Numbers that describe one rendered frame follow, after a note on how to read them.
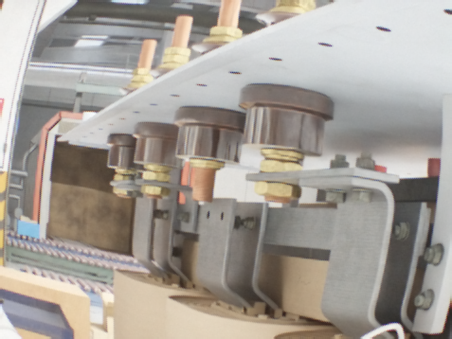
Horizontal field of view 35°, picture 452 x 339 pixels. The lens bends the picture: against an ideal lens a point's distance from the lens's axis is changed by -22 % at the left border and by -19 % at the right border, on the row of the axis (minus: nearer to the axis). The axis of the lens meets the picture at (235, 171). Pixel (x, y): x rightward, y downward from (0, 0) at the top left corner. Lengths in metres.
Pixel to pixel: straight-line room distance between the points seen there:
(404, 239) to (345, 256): 0.07
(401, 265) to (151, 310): 0.79
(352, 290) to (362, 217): 0.08
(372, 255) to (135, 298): 0.84
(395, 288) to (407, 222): 0.07
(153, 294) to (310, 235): 0.52
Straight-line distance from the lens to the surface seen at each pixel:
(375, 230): 0.79
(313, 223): 1.05
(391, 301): 0.82
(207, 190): 1.22
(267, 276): 1.28
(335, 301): 0.84
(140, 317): 1.54
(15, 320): 1.70
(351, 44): 0.68
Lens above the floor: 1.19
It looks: 4 degrees up
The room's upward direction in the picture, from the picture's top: 7 degrees clockwise
